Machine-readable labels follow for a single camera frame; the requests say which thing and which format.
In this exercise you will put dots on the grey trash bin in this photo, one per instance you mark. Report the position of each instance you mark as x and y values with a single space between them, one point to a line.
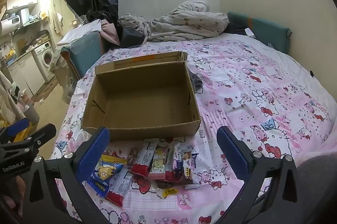
33 114

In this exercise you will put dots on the teal padded footboard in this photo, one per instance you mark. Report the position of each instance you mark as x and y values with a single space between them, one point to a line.
84 50

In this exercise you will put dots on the white base cabinet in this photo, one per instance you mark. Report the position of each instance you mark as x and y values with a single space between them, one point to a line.
26 74

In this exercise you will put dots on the hanging beige towel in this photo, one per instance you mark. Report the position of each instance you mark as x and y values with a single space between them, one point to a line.
56 22

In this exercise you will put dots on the white and red snack packet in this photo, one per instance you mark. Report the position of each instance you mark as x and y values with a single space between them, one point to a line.
119 184

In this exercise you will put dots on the small red snack packet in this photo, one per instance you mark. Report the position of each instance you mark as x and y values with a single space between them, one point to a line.
131 157

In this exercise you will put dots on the dark plastic bag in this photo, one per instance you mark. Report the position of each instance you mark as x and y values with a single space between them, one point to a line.
133 35

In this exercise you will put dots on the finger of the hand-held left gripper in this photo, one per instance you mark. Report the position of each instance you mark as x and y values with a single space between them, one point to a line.
18 126
42 134

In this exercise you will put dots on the small white device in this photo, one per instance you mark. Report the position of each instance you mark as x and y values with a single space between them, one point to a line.
248 32

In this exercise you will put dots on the beige wall cabinet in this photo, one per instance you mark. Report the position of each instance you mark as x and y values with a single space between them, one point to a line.
22 1

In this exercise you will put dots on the cardboard box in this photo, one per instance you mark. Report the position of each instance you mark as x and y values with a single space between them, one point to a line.
144 103

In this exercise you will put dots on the grey fabric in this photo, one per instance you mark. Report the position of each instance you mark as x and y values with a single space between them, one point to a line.
316 187

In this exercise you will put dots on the pink garment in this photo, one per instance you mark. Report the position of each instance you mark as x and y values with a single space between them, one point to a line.
110 32

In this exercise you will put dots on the pink cartoon snack packet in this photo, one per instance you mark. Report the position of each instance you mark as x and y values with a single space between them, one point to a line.
158 164

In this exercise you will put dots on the teal padded headboard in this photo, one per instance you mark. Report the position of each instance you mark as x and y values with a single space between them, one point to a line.
266 29

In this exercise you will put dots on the yellow snack packet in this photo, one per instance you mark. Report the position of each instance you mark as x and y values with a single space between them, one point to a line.
170 192

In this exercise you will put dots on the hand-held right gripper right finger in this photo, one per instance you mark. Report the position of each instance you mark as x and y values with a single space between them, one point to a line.
233 153

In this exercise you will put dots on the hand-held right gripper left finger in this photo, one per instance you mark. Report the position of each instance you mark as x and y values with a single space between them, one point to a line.
93 155

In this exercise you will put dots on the beige hanging garment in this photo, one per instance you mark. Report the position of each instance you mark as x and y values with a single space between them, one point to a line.
5 97

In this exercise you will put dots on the white washing machine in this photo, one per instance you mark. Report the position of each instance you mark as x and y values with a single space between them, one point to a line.
44 58

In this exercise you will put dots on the dark cloth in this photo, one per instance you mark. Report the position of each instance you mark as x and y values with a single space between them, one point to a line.
237 28

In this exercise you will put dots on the red and white bar packet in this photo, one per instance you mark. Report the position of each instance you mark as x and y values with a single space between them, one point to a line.
143 160
170 163

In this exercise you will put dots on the crumpled beige quilt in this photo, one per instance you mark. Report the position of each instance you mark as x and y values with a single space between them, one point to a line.
189 21

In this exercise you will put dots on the brown and white snack packet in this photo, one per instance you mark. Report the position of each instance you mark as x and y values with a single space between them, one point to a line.
187 168

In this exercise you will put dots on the purple and white snack packet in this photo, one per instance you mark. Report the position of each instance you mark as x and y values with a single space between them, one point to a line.
179 163

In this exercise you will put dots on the blue cartoon snack packet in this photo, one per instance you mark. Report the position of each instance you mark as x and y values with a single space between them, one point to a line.
104 174

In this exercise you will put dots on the pink printed bed sheet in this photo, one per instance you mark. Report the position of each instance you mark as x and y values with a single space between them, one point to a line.
263 97

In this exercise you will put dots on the dark grey garment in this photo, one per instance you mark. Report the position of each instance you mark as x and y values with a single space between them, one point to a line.
197 80

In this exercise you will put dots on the white water heater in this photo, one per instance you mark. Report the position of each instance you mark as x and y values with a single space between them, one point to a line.
9 25

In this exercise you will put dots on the dark brown snack packet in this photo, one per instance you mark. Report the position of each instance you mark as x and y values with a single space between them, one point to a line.
163 184

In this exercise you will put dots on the white plastic bag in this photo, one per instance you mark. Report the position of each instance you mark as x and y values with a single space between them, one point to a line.
79 33

